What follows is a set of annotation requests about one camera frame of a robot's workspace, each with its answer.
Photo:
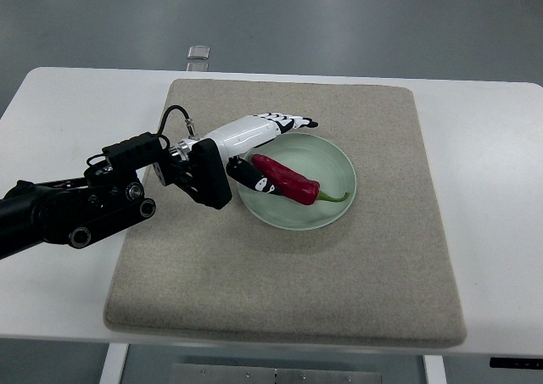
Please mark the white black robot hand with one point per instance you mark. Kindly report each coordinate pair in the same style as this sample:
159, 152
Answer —
235, 139

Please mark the red chili pepper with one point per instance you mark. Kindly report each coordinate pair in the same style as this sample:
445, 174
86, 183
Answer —
292, 184

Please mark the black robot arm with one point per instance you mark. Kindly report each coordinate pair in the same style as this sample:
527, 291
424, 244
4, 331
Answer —
110, 197

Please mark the light green plate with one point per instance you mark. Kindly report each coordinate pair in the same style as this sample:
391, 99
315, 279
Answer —
318, 160

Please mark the clear floor socket cover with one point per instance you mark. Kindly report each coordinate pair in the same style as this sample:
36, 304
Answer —
199, 52

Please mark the beige fabric mat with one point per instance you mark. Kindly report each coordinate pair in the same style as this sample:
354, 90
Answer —
380, 275

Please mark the white table leg left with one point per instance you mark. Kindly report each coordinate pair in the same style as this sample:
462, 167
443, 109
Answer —
114, 363

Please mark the white table leg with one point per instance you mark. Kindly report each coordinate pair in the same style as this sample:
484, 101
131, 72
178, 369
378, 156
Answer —
434, 368
114, 363

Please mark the white table leg right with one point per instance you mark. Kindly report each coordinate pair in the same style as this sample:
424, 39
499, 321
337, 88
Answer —
434, 368

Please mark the black table control panel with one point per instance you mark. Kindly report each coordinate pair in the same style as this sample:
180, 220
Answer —
516, 363

